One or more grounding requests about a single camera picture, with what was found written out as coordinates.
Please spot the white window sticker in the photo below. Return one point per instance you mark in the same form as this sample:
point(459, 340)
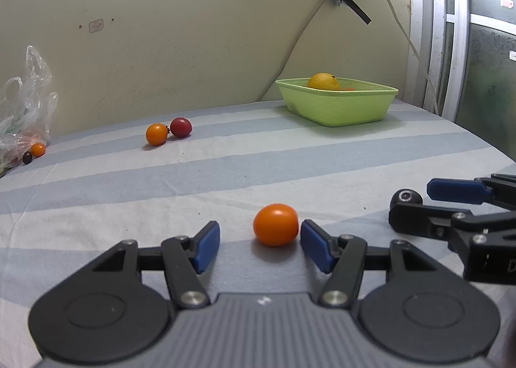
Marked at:
point(512, 55)

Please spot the red cherry tomato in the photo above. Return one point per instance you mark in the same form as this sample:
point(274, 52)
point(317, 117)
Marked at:
point(180, 127)

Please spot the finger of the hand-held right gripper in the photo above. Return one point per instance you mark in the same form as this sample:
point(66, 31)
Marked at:
point(423, 221)
point(455, 190)

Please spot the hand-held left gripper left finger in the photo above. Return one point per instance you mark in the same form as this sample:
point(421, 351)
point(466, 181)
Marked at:
point(207, 245)

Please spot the red window sticker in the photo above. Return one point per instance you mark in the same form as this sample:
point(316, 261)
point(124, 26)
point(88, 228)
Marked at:
point(506, 2)

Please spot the large yellow citrus fruit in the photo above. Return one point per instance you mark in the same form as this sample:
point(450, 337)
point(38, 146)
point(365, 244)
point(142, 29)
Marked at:
point(324, 81)

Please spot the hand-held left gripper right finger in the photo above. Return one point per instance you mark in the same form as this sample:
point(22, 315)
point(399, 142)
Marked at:
point(316, 245)

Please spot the aluminium window frame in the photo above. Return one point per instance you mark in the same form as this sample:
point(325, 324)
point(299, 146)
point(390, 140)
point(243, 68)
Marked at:
point(435, 37)

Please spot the striped bed sheet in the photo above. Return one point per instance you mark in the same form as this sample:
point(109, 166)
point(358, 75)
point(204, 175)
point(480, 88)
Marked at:
point(225, 174)

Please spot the green plastic basin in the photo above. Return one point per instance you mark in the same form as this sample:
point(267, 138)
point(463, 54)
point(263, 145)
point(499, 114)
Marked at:
point(342, 104)

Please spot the orange cherry tomato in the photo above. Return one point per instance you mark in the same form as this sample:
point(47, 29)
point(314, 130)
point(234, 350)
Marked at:
point(38, 149)
point(157, 134)
point(276, 229)

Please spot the small white wall sticker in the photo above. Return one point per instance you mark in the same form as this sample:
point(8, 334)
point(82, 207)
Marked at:
point(96, 25)

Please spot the clear plastic bag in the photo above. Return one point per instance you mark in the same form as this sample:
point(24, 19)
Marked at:
point(24, 110)

